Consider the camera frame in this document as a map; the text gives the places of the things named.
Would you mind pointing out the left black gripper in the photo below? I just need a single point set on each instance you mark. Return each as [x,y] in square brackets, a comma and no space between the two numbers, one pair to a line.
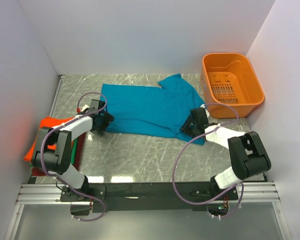
[107,119]

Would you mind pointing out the orange plastic basket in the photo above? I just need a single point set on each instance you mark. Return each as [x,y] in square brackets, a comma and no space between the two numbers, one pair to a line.
[229,85]

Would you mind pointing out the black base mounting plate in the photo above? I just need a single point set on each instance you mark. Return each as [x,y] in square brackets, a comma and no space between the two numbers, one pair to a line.
[153,196]

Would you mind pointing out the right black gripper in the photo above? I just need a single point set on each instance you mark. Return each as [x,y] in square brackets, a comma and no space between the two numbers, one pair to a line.
[185,127]

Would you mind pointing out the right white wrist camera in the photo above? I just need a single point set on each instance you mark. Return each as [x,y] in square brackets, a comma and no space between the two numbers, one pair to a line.
[206,110]

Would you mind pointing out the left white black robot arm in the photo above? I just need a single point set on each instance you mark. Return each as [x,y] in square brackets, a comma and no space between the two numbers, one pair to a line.
[53,147]

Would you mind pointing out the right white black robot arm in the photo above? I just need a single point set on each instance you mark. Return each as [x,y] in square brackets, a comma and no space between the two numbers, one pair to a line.
[247,154]

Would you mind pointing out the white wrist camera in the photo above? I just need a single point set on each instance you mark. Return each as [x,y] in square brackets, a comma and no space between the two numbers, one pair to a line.
[85,107]
[206,110]

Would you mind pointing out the teal blue t shirt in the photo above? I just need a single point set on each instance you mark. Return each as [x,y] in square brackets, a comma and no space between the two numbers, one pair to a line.
[158,111]

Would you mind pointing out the folded orange t shirt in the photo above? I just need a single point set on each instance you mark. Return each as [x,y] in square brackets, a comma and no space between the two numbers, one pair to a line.
[45,122]

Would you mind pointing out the folded dark red t shirt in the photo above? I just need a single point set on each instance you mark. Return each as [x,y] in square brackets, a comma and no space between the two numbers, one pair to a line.
[36,172]

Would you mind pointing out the aluminium rail frame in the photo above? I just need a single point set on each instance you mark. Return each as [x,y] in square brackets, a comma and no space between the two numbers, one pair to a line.
[48,194]

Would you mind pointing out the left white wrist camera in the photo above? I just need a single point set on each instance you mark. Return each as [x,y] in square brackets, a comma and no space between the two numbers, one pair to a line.
[85,107]

